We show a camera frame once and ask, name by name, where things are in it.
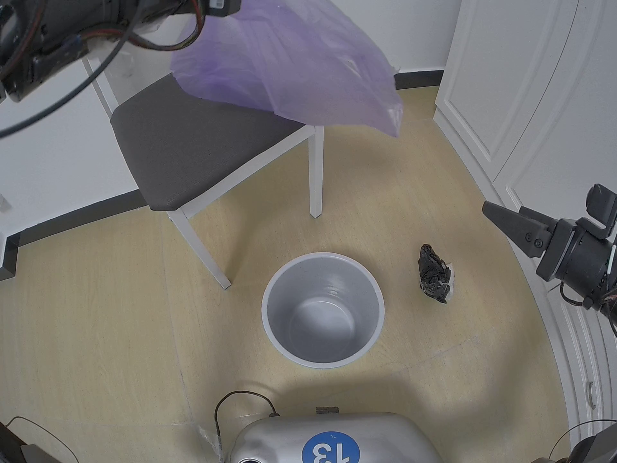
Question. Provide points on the white trash bin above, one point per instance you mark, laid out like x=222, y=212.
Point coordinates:
x=323, y=316

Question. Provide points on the purple plastic bag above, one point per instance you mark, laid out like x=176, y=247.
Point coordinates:
x=289, y=56

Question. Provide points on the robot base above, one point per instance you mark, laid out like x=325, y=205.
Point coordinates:
x=332, y=439

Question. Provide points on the white chair with grey seat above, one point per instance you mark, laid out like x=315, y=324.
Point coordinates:
x=193, y=152

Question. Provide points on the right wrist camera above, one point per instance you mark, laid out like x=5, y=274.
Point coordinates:
x=600, y=210

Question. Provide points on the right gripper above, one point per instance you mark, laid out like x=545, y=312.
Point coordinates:
x=576, y=258

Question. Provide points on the black plastic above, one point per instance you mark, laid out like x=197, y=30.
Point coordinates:
x=434, y=273

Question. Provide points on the white wardrobe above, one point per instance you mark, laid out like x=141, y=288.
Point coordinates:
x=520, y=65

